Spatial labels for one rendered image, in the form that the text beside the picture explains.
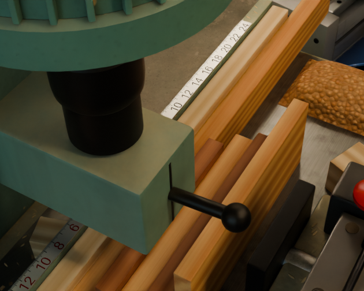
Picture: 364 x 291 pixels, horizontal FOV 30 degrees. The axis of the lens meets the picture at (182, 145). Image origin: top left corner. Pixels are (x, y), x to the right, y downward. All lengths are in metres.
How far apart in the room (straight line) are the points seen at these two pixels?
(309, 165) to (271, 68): 0.11
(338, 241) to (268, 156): 0.11
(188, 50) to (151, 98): 0.25
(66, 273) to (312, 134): 0.30
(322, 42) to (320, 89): 0.36
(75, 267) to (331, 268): 0.20
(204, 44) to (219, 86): 1.57
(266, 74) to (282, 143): 0.14
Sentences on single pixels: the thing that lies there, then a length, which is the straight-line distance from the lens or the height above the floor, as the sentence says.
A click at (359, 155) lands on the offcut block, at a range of 0.63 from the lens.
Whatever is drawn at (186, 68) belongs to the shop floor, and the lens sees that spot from 2.14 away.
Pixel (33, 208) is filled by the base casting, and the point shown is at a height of 0.80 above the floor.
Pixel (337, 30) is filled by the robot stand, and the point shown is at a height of 0.75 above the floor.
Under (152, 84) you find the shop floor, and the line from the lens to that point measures 2.10.
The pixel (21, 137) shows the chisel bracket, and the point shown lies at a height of 1.07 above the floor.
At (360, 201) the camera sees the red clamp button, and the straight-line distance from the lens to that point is 0.49.
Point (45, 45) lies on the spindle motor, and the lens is 0.30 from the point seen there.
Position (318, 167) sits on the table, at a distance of 0.67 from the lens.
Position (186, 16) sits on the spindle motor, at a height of 1.21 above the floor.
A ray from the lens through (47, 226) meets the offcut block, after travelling 0.72.
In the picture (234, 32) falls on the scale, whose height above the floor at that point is 0.96.
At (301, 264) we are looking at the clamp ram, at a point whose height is 0.96.
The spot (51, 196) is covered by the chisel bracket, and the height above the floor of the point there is 1.02.
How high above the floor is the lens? 1.40
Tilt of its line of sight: 47 degrees down
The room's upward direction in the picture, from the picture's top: 2 degrees counter-clockwise
